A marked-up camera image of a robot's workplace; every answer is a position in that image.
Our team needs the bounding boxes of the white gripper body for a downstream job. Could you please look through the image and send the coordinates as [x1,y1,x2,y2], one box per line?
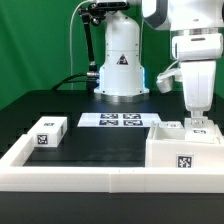
[172,33,223,118]

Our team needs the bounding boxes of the white cabinet body box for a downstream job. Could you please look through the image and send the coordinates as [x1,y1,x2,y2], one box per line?
[145,122,224,168]

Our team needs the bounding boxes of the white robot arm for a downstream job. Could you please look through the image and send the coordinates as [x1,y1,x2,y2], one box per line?
[95,0,224,126]

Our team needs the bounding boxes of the white cabinet top block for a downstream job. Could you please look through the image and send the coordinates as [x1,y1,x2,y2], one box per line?
[28,116,67,147]

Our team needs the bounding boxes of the white marker base sheet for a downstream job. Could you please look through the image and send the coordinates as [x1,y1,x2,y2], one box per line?
[78,113,161,128]

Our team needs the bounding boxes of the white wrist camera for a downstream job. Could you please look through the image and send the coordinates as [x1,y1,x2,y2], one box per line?
[156,68,182,94]

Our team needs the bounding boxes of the white cable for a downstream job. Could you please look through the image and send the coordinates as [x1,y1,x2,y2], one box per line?
[68,0,94,91]

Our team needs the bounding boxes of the black cable bundle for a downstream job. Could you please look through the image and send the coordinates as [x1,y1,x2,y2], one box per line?
[50,73,100,92]

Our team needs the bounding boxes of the white U-shaped fence frame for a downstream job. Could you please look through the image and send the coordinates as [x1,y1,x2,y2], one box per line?
[0,134,224,193]

